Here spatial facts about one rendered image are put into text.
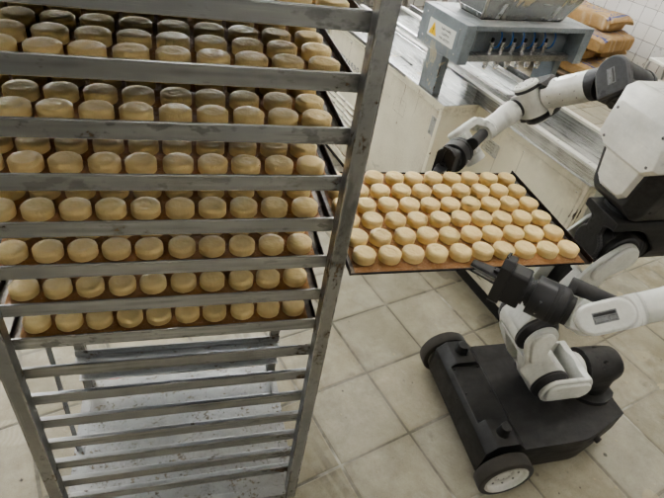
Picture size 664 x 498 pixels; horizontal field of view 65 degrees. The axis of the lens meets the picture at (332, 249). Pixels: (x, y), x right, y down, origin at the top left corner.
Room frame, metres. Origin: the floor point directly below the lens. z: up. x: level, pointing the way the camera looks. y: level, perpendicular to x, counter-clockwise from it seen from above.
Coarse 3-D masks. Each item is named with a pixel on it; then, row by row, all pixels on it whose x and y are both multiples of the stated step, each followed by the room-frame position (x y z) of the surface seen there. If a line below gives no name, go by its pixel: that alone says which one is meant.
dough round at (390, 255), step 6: (384, 246) 0.89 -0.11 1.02; (390, 246) 0.90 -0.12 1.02; (378, 252) 0.88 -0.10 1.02; (384, 252) 0.87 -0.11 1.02; (390, 252) 0.88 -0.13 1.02; (396, 252) 0.88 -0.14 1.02; (378, 258) 0.87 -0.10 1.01; (384, 258) 0.86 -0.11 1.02; (390, 258) 0.86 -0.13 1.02; (396, 258) 0.86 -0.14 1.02; (390, 264) 0.86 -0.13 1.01; (396, 264) 0.86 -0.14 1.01
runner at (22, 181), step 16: (0, 176) 0.60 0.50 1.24; (16, 176) 0.61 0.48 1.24; (32, 176) 0.61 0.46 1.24; (48, 176) 0.62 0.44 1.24; (64, 176) 0.63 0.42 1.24; (80, 176) 0.64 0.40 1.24; (96, 176) 0.64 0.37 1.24; (112, 176) 0.65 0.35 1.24; (128, 176) 0.66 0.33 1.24; (144, 176) 0.67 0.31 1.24; (160, 176) 0.67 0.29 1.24; (176, 176) 0.68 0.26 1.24; (192, 176) 0.69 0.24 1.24; (208, 176) 0.70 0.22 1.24; (224, 176) 0.71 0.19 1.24; (240, 176) 0.72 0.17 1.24; (256, 176) 0.73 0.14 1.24; (272, 176) 0.73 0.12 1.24; (288, 176) 0.74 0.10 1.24; (304, 176) 0.75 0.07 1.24; (320, 176) 0.76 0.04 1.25; (336, 176) 0.77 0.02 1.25
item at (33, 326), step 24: (96, 312) 0.68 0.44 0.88; (120, 312) 0.69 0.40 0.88; (144, 312) 0.72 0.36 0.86; (168, 312) 0.72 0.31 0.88; (192, 312) 0.73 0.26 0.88; (216, 312) 0.74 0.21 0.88; (240, 312) 0.76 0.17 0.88; (264, 312) 0.77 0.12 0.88; (288, 312) 0.79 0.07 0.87; (24, 336) 0.61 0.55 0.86
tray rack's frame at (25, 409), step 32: (0, 320) 0.56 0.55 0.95; (0, 352) 0.55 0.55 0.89; (96, 384) 0.99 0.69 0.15; (256, 384) 1.11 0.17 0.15; (32, 416) 0.55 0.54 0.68; (160, 416) 0.92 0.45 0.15; (192, 416) 0.94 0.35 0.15; (224, 416) 0.96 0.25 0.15; (32, 448) 0.54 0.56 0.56; (96, 448) 0.78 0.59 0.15; (128, 448) 0.79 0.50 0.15; (224, 448) 0.85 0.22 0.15; (256, 448) 0.87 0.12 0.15; (128, 480) 0.70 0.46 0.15; (224, 480) 0.75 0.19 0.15; (256, 480) 0.77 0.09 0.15
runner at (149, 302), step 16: (320, 288) 0.78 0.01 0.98; (0, 304) 0.58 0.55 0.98; (16, 304) 0.59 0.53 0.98; (32, 304) 0.60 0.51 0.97; (48, 304) 0.60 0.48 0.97; (64, 304) 0.61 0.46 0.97; (80, 304) 0.62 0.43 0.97; (96, 304) 0.63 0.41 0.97; (112, 304) 0.64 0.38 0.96; (128, 304) 0.65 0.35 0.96; (144, 304) 0.66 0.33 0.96; (160, 304) 0.67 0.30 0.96; (176, 304) 0.68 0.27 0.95; (192, 304) 0.69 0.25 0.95; (208, 304) 0.70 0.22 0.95
